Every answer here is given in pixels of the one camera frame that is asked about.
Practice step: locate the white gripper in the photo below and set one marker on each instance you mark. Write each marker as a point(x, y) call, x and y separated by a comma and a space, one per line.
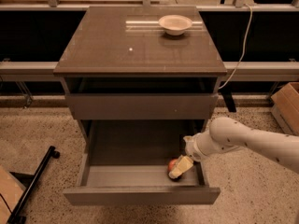
point(192, 146)

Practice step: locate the red apple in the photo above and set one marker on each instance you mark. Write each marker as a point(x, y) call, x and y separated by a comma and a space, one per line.
point(173, 171)

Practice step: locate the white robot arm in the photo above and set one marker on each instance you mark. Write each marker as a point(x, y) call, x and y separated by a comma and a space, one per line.
point(225, 135)

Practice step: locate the open middle drawer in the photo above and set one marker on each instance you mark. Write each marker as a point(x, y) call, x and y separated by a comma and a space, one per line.
point(125, 162)

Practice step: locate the grey drawer cabinet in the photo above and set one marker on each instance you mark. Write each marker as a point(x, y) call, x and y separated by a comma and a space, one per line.
point(129, 42)

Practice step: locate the top grey drawer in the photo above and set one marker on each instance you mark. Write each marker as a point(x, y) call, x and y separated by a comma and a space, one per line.
point(141, 98)

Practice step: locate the cardboard box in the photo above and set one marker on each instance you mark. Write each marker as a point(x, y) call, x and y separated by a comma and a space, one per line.
point(286, 108)

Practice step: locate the white bowl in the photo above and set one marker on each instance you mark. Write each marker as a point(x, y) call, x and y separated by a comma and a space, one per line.
point(175, 24)

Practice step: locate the black stand leg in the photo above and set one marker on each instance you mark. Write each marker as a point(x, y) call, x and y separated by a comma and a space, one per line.
point(29, 181)

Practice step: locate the wooden board at left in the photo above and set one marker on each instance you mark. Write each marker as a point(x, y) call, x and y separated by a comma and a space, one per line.
point(11, 189)

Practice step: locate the metal railing frame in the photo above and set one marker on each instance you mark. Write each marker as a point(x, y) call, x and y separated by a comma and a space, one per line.
point(237, 71)

